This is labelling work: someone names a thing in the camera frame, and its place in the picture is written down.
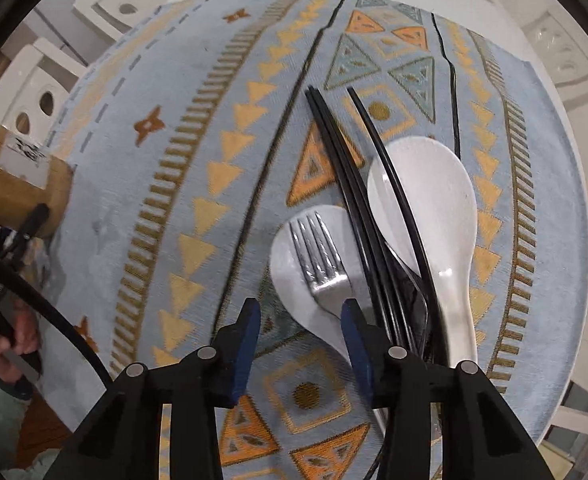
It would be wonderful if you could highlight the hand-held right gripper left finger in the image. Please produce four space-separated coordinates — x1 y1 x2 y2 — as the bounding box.
44 297 262 480

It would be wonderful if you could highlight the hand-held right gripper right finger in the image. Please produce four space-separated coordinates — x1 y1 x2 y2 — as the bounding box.
340 297 549 480

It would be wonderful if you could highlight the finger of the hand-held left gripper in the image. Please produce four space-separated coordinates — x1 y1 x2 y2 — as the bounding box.
1 203 51 262

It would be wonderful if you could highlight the wooden utensil holder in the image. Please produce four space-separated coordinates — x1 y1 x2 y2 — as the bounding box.
0 125 75 241

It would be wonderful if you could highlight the metal fork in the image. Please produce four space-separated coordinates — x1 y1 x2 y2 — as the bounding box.
289 211 375 326

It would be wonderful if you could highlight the small white rice spoon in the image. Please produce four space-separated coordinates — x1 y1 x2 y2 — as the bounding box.
270 204 375 366

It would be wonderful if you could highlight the large white rice spoon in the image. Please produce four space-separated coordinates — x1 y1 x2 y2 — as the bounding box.
367 136 479 367

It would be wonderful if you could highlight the person's left hand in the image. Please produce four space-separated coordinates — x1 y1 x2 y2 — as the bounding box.
0 299 43 401

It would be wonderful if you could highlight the blue patterned table mat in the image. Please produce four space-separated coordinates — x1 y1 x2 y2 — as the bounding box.
39 0 588 480

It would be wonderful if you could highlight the black cable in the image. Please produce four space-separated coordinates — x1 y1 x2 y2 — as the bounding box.
0 247 113 387

